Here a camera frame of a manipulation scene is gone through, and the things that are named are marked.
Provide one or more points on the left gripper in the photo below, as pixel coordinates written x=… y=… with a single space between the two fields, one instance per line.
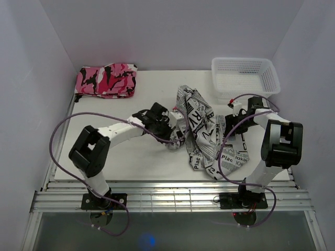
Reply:
x=166 y=136

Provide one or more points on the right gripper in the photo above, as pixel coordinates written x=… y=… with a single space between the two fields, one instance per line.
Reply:
x=230 y=120

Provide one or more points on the newspaper print trousers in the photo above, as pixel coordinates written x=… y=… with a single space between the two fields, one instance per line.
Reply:
x=205 y=136

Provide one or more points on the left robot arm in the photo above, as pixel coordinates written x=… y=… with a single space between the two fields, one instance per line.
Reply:
x=90 y=150

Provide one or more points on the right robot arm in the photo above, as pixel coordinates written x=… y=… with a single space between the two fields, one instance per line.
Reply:
x=281 y=148

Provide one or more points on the pink camouflage folded trousers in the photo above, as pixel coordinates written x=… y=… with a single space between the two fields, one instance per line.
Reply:
x=113 y=81

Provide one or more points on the white plastic basket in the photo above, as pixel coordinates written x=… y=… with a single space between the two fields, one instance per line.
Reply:
x=235 y=76

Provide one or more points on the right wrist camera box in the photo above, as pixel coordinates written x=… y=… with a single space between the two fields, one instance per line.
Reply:
x=236 y=107

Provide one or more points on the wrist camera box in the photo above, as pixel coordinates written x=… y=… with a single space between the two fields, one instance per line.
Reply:
x=178 y=121
x=236 y=107

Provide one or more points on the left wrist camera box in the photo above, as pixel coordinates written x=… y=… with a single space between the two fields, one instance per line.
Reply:
x=178 y=121

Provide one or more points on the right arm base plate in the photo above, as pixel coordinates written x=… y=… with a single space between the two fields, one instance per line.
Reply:
x=235 y=200

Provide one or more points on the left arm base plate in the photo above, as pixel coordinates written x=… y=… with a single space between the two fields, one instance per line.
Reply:
x=91 y=202

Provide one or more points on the aluminium frame rail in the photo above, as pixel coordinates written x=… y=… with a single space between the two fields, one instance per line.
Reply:
x=167 y=197

